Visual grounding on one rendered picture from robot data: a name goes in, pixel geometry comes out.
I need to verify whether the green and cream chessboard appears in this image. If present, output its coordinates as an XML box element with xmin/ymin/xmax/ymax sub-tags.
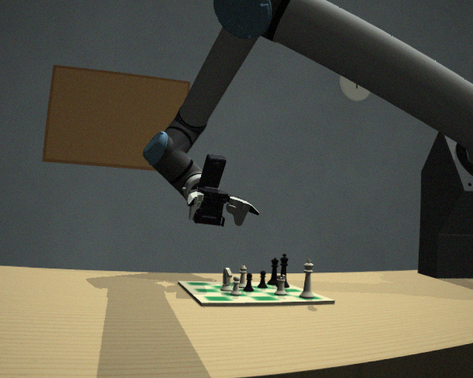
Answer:
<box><xmin>178</xmin><ymin>281</ymin><xmax>335</xmax><ymax>306</ymax></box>

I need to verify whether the white bishop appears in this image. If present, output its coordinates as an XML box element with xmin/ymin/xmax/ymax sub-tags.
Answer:
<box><xmin>238</xmin><ymin>264</ymin><xmax>246</xmax><ymax>288</ymax></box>

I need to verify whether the white pawn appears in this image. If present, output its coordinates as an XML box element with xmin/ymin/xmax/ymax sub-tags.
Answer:
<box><xmin>230</xmin><ymin>276</ymin><xmax>241</xmax><ymax>296</ymax></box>

